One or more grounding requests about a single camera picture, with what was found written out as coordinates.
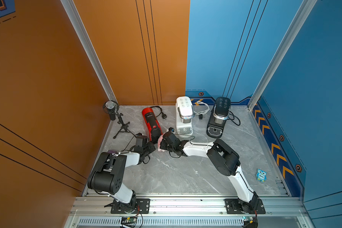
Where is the red Nespresso coffee machine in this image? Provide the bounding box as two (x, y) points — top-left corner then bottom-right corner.
(142, 107), (162, 144)

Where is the white coffee machine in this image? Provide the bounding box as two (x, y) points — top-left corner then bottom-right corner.
(175, 97), (195, 137)

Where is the pink towel cloth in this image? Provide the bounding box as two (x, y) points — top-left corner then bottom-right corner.
(157, 136), (165, 152)

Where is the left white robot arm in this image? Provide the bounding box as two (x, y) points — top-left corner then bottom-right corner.
(87, 134), (156, 213)

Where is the black coffee machine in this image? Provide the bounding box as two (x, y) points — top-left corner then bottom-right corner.
(206, 97), (231, 138)

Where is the purple block toy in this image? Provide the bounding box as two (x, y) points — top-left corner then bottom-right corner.
(107, 150), (118, 155)

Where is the black microphone on tripod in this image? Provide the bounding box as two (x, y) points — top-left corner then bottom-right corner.
(103, 100), (135, 139)

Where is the blue owl toy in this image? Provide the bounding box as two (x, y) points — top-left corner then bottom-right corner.
(256, 169), (267, 182)

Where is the black coiled power cable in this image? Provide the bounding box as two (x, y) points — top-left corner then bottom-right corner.
(149, 106), (168, 120)

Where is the white power cable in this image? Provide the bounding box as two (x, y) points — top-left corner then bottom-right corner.
(192, 101), (211, 115)

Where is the black machine power cable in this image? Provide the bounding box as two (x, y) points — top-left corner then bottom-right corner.
(227, 110), (241, 126)

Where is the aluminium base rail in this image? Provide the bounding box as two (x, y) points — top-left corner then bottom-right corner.
(69, 195), (308, 217)

